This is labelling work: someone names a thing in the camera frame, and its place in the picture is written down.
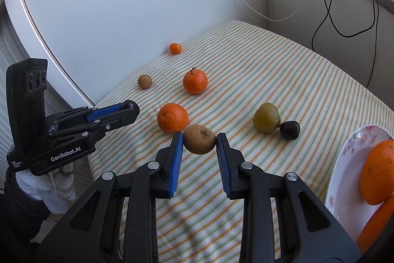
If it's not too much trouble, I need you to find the brown kiwi fruit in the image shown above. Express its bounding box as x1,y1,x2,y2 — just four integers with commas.
183,124,216,155

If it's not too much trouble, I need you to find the green-yellow plum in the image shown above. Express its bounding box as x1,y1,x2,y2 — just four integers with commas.
252,103,280,134

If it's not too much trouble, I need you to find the dark purple plum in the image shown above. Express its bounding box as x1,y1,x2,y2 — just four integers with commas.
279,121,300,141

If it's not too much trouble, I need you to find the large round orange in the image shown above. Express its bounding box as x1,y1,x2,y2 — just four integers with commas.
359,140,393,206

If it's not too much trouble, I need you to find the large oval orange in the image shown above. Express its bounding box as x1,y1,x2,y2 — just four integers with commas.
357,196,394,254

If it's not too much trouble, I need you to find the white gloved left hand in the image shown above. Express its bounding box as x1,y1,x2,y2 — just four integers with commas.
15,163,77,214

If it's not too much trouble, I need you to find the small brown round fruit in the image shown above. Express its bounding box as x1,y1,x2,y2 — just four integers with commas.
138,74,153,89

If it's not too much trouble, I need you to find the striped tablecloth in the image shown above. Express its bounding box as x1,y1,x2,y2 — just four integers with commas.
88,21,393,262

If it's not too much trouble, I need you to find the small mandarin with stem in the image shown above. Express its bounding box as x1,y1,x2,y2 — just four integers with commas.
182,67,208,95

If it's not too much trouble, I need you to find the tiny kumquat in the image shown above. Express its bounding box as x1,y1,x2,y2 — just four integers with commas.
169,43,182,55

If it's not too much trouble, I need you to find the floral white plate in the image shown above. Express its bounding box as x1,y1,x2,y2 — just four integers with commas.
325,125,393,242

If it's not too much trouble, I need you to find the black cable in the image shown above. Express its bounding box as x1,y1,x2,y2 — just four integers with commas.
311,0,380,89

